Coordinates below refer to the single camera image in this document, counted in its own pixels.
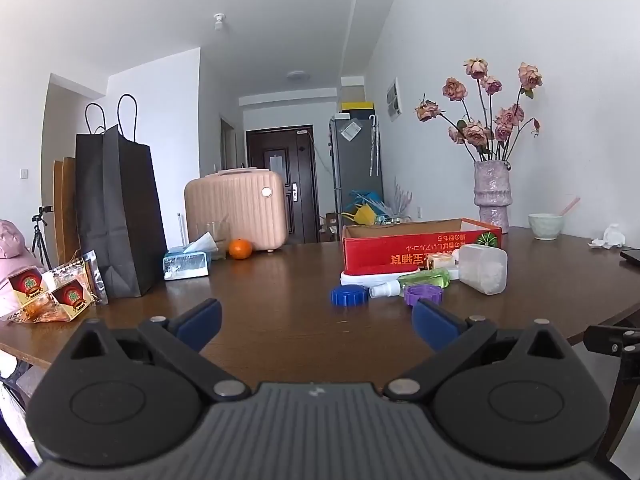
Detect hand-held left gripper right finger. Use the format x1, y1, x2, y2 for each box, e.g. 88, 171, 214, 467
382, 298, 580, 403

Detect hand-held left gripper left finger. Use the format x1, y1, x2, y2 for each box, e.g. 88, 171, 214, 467
59, 298, 251, 403

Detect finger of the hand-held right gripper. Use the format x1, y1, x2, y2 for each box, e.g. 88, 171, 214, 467
584, 324, 640, 360

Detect green spray bottle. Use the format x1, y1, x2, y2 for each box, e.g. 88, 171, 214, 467
369, 268, 452, 298

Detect white rectangular plastic container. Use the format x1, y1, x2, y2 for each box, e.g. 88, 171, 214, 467
458, 243, 508, 295

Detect red cardboard box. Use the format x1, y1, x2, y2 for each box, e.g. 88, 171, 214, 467
341, 218, 503, 273

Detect blue tissue box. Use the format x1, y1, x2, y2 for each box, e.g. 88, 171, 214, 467
163, 232, 219, 281

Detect clear drinking glass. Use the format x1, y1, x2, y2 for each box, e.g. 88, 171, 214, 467
196, 220, 232, 261

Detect crumpled white tissue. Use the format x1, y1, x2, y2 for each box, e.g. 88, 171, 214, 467
589, 223, 626, 250

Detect silver foil packet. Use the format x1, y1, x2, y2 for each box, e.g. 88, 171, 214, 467
82, 250, 109, 306

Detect pink suitcase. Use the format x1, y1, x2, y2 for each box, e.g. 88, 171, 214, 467
184, 169, 290, 252

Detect dried pale plant stems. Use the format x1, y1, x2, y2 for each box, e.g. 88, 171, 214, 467
391, 177, 416, 221

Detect yellow bag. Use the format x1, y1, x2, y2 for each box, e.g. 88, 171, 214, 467
341, 206, 378, 226

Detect pale green bowl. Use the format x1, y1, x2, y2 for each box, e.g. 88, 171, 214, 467
528, 213, 564, 240

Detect large black paper bag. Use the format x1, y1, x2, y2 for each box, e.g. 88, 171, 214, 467
102, 94, 168, 298

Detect snack packet with red label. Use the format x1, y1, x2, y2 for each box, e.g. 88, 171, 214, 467
7, 265, 50, 308
49, 280, 95, 320

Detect pink ceramic vase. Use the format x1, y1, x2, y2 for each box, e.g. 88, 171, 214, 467
474, 160, 513, 235

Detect blue plastic bag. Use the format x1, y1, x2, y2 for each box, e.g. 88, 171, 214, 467
348, 190, 385, 211

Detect grey refrigerator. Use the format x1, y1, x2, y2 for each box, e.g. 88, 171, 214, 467
329, 115, 385, 221

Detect brown paper bag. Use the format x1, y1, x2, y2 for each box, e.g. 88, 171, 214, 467
53, 160, 66, 263
62, 156, 81, 265

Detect dark brown door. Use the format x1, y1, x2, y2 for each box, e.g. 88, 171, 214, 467
246, 126, 321, 245

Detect white folded umbrella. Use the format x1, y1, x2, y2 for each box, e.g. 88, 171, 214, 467
369, 114, 381, 177

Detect dried pink rose bouquet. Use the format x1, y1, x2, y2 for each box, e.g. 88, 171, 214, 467
415, 57, 543, 163

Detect snack packets red label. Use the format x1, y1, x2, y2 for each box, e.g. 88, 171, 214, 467
0, 220, 46, 321

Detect black camera tripod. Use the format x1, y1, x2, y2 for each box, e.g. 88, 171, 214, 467
31, 206, 53, 271

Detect white wall panel box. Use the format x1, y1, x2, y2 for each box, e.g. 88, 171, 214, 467
386, 77, 402, 122

